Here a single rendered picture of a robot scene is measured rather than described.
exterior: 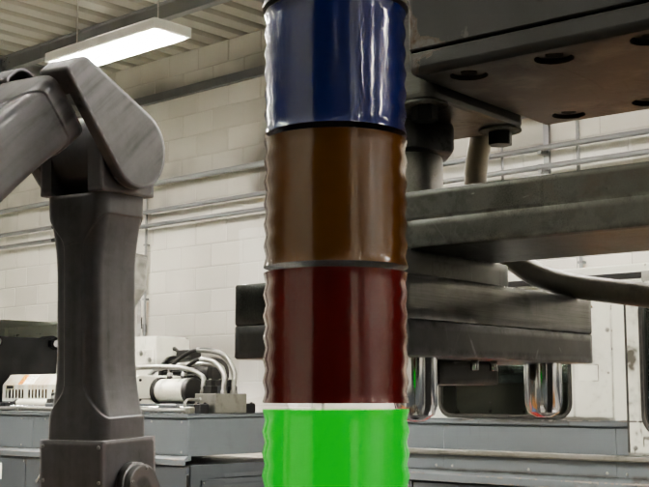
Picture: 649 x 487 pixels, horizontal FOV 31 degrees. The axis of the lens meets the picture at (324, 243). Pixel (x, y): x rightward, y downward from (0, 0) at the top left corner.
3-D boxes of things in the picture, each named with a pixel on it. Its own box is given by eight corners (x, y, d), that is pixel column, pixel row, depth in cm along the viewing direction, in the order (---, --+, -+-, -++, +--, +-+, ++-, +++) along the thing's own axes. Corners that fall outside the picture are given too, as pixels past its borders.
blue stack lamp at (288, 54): (324, 157, 34) (324, 44, 34) (435, 139, 32) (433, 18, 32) (234, 134, 31) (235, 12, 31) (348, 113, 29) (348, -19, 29)
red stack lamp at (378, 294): (324, 402, 33) (324, 283, 34) (437, 402, 31) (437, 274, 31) (231, 403, 30) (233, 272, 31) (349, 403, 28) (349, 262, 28)
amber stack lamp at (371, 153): (324, 277, 34) (324, 162, 34) (436, 269, 31) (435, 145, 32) (233, 267, 31) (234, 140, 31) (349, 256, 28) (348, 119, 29)
